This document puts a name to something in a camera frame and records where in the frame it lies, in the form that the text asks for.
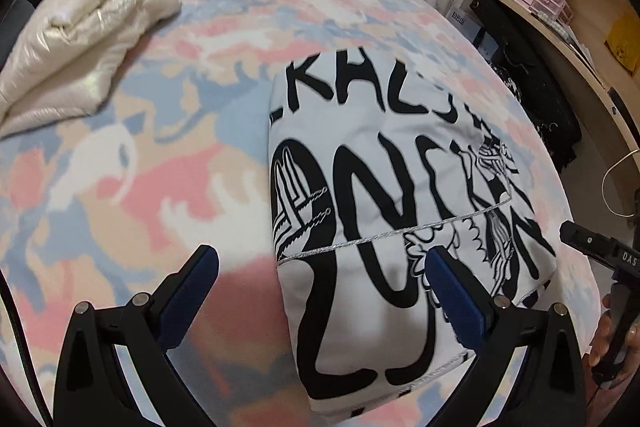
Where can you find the cream puffer jacket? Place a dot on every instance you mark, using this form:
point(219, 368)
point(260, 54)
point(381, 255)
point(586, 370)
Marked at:
point(75, 37)

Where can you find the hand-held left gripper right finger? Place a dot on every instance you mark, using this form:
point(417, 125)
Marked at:
point(455, 302)

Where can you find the stack of papers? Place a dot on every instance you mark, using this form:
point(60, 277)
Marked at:
point(567, 38)

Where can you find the pastel patterned bed blanket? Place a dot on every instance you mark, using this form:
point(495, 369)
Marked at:
point(200, 132)

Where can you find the grey folded quilt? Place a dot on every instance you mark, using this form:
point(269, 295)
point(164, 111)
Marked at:
point(15, 27)

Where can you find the white and blue box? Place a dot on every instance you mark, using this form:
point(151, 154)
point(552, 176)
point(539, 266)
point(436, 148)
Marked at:
point(470, 29)

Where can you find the person's right hand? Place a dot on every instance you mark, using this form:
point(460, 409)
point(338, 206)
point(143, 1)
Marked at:
point(604, 332)

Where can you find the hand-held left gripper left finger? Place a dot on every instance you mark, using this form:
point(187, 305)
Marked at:
point(192, 292)

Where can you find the black and white clothing pile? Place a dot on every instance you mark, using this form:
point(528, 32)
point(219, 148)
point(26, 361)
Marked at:
point(540, 92)

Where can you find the yellow flat item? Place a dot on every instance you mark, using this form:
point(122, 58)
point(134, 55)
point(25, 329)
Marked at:
point(625, 44)

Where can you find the white black printed jacket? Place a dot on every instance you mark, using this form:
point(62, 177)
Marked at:
point(380, 157)

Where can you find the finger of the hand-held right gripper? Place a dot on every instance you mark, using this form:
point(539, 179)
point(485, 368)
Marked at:
point(582, 238)

